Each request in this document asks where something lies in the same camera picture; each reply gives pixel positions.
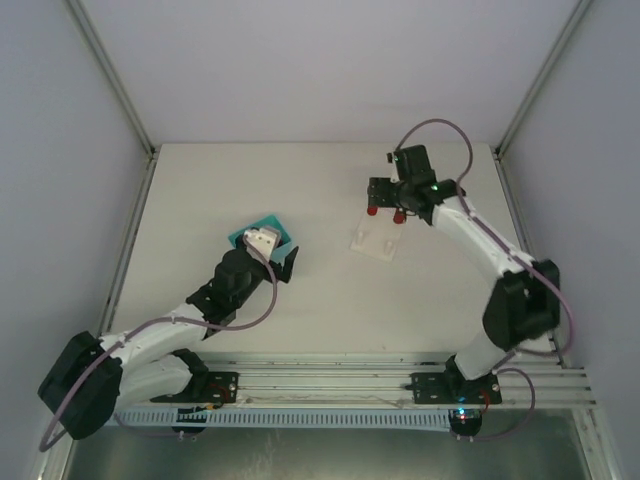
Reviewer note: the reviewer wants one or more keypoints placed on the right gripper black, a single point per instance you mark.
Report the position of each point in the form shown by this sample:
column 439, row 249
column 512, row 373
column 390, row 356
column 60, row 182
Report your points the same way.
column 381, row 192

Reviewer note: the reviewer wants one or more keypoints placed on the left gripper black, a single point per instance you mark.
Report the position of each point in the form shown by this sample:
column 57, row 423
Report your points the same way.
column 280, row 265

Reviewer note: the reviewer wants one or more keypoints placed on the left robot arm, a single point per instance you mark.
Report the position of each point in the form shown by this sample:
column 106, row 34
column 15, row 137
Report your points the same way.
column 96, row 377

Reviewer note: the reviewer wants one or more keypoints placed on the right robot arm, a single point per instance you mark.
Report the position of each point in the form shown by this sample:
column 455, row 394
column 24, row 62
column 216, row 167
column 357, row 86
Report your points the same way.
column 523, row 304

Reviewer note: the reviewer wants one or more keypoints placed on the teal plastic parts bin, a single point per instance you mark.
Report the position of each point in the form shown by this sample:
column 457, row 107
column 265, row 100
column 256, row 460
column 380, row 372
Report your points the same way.
column 286, row 245

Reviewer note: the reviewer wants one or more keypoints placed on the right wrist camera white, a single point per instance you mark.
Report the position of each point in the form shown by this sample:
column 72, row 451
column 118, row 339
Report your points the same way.
column 391, row 158

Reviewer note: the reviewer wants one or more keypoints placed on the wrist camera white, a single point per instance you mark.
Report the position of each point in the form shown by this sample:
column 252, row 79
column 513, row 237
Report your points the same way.
column 391, row 158
column 262, row 242

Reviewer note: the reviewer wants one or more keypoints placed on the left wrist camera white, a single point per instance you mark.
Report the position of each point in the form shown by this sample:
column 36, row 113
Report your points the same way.
column 262, row 242

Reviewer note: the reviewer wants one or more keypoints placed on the white base plate with pegs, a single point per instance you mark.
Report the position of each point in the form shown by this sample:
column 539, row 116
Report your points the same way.
column 377, row 236

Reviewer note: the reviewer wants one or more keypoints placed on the aluminium rail frame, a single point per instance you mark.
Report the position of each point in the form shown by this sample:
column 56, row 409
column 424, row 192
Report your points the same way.
column 364, row 380

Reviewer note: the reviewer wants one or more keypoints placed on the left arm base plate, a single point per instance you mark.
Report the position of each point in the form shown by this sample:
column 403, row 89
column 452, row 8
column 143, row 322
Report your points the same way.
column 214, row 387

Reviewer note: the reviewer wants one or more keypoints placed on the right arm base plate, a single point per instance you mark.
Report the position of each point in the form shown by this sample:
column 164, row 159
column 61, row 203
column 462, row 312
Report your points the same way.
column 430, row 388

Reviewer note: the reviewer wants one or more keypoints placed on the grey slotted cable duct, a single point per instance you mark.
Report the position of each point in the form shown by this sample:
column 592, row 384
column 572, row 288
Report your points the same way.
column 420, row 420

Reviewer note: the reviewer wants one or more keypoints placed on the right aluminium corner post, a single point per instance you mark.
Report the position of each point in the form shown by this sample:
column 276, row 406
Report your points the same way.
column 552, row 59

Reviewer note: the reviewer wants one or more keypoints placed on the aluminium corner post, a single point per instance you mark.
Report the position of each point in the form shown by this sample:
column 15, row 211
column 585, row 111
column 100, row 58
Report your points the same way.
column 89, row 32
column 552, row 59

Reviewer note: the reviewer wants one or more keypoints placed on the left aluminium corner post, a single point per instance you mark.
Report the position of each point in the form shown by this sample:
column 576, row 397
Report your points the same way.
column 89, row 32

